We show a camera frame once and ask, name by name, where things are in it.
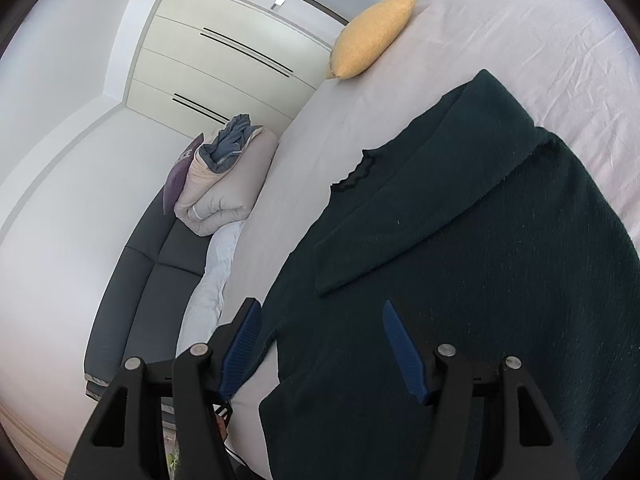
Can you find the white wardrobe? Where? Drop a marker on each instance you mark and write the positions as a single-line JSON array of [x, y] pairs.
[[200, 70]]

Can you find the bed with white sheet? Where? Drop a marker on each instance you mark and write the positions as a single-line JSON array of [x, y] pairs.
[[500, 35]]

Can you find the blue grey cloth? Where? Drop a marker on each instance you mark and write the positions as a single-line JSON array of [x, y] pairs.
[[231, 145]]

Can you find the yellow pillow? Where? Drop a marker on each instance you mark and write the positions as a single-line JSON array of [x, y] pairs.
[[367, 37]]

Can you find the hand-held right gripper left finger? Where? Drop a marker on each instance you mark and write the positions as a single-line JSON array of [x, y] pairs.
[[242, 342]]

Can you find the purple pillow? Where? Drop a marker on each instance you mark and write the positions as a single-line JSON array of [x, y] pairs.
[[177, 180]]

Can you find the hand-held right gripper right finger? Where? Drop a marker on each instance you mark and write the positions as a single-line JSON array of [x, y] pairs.
[[402, 350]]

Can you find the folded beige quilt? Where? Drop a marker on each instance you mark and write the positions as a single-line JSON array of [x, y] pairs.
[[225, 195]]

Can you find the white blanket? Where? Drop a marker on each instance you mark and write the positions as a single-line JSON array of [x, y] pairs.
[[210, 285]]

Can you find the dark green sweater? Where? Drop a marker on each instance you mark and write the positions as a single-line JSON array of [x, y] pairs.
[[450, 210]]

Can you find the dark grey sofa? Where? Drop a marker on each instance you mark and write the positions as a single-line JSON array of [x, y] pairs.
[[145, 285]]

